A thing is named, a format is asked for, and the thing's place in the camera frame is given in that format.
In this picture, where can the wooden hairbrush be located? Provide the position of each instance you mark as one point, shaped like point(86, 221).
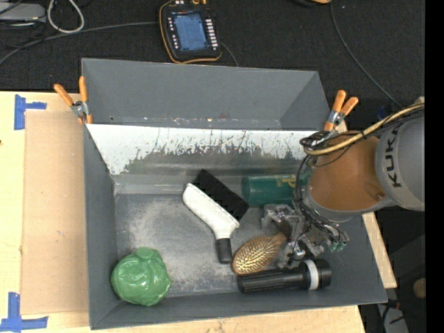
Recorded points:
point(255, 255)

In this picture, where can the pale grey metal gripper finger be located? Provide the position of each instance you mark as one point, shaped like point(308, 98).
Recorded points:
point(316, 245)
point(285, 256)

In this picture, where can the brown cardboard board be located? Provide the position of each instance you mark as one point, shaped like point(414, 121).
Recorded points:
point(52, 213)

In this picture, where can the dark green can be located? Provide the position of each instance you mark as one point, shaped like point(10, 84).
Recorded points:
point(267, 190)

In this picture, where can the green toy cabbage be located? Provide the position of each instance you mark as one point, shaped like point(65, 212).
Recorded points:
point(140, 277)

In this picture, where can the grey metal bin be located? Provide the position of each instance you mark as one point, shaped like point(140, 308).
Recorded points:
point(194, 241)

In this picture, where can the white brush with black bristles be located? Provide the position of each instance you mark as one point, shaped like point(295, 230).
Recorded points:
point(209, 212)

